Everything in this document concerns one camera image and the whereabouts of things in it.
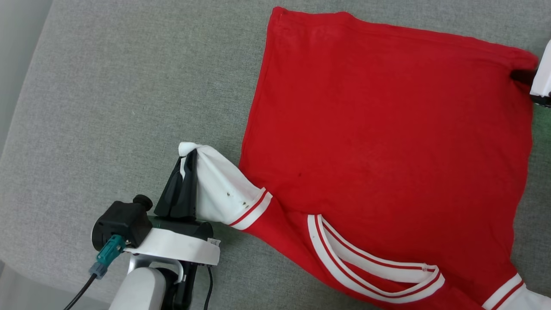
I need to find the black cable with teal connector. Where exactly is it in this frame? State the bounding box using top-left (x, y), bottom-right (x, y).
top-left (64, 235), bottom-right (127, 310)

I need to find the red jersey with white trim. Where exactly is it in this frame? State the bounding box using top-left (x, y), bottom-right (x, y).
top-left (178, 6), bottom-right (551, 310)

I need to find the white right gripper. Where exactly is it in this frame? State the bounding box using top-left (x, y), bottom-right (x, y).
top-left (511, 40), bottom-right (551, 108)

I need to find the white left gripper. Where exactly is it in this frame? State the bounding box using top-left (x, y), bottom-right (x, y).
top-left (124, 149), bottom-right (221, 266)

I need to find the thin black cable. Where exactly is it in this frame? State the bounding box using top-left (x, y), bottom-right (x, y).
top-left (202, 264), bottom-right (214, 310)

